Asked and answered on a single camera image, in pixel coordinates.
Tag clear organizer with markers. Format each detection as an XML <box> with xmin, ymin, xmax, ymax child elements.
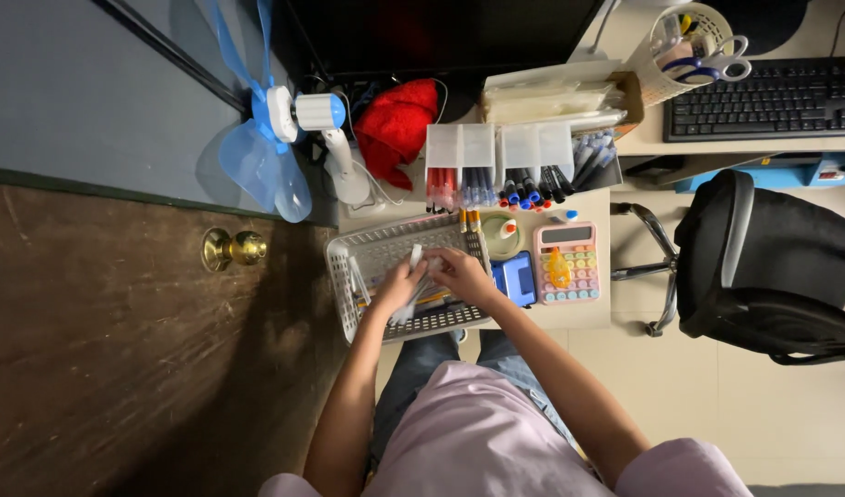
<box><xmin>497</xmin><ymin>122</ymin><xmax>575</xmax><ymax>202</ymax></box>

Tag blue and white desk fan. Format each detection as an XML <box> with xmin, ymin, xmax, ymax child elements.
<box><xmin>196</xmin><ymin>0</ymin><xmax>376</xmax><ymax>224</ymax></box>

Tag person's left hand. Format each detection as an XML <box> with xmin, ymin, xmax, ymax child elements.
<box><xmin>372</xmin><ymin>258</ymin><xmax>431</xmax><ymax>318</ymax></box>

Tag cardboard box of plastic packets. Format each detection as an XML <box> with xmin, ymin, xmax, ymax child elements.
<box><xmin>480</xmin><ymin>60</ymin><xmax>645</xmax><ymax>141</ymax></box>

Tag round pale green container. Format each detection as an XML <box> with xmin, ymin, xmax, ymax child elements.
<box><xmin>480</xmin><ymin>210</ymin><xmax>531</xmax><ymax>262</ymax></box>

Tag blue box under desk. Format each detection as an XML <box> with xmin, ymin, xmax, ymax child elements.
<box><xmin>673</xmin><ymin>152</ymin><xmax>845</xmax><ymax>195</ymax></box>

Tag white perforated pen cup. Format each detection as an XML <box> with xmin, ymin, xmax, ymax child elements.
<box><xmin>629</xmin><ymin>2</ymin><xmax>734</xmax><ymax>107</ymax></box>

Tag pink pastel calculator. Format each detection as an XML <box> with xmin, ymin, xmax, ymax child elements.
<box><xmin>533</xmin><ymin>221</ymin><xmax>601</xmax><ymax>306</ymax></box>

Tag red fluffy cloth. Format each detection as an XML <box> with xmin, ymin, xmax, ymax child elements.
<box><xmin>353</xmin><ymin>78</ymin><xmax>441</xmax><ymax>193</ymax></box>

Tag group of red pens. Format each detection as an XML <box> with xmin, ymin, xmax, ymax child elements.
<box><xmin>425</xmin><ymin>168</ymin><xmax>460</xmax><ymax>214</ymax></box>

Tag person's pink shirt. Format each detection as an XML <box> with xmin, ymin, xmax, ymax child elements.
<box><xmin>258</xmin><ymin>359</ymin><xmax>754</xmax><ymax>497</ymax></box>

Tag person's blue jeans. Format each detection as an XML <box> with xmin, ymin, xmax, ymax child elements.
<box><xmin>367</xmin><ymin>329</ymin><xmax>581</xmax><ymax>477</ymax></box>

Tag white perforated plastic basket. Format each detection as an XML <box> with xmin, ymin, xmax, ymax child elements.
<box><xmin>323</xmin><ymin>212</ymin><xmax>494</xmax><ymax>345</ymax></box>

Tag box of blue capped pens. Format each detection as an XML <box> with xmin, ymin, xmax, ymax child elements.
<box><xmin>571</xmin><ymin>130</ymin><xmax>624</xmax><ymax>192</ymax></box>

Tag bundle of white pens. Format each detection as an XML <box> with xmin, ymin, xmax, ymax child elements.
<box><xmin>388</xmin><ymin>243</ymin><xmax>445</xmax><ymax>327</ymax></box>

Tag black office chair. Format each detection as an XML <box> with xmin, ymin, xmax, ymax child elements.
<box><xmin>609</xmin><ymin>168</ymin><xmax>845</xmax><ymax>366</ymax></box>

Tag black mouse pad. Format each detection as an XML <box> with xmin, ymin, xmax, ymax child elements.
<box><xmin>701</xmin><ymin>0</ymin><xmax>810</xmax><ymax>58</ymax></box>

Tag loose pens and pencils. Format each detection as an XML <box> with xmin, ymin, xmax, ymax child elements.
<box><xmin>350</xmin><ymin>257</ymin><xmax>459</xmax><ymax>313</ymax></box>

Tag orange correction tape dispenser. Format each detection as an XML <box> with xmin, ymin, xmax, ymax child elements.
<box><xmin>547</xmin><ymin>246</ymin><xmax>574</xmax><ymax>290</ymax></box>

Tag blue handled scissors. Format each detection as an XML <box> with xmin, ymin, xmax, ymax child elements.
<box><xmin>660</xmin><ymin>35</ymin><xmax>753</xmax><ymax>86</ymax></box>

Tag person's right hand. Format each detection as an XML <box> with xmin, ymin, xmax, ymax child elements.
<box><xmin>425</xmin><ymin>247</ymin><xmax>501</xmax><ymax>306</ymax></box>

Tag brown wooden door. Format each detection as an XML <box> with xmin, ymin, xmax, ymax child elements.
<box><xmin>0</xmin><ymin>181</ymin><xmax>351</xmax><ymax>497</ymax></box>

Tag clear organizer with pens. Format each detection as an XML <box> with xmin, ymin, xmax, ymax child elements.
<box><xmin>425</xmin><ymin>123</ymin><xmax>497</xmax><ymax>208</ymax></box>

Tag group of mixed markers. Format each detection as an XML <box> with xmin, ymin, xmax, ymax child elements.
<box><xmin>497</xmin><ymin>167</ymin><xmax>576</xmax><ymax>213</ymax></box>

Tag black monitor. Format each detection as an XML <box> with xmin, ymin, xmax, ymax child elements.
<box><xmin>283</xmin><ymin>0</ymin><xmax>607</xmax><ymax>78</ymax></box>

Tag group of blue pens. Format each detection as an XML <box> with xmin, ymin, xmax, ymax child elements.
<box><xmin>460</xmin><ymin>167</ymin><xmax>498</xmax><ymax>211</ymax></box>

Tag black keyboard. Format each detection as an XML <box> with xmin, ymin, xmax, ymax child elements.
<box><xmin>663</xmin><ymin>56</ymin><xmax>845</xmax><ymax>144</ymax></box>

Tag brass door knob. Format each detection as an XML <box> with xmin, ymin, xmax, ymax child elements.
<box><xmin>201</xmin><ymin>227</ymin><xmax>269</xmax><ymax>273</ymax></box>

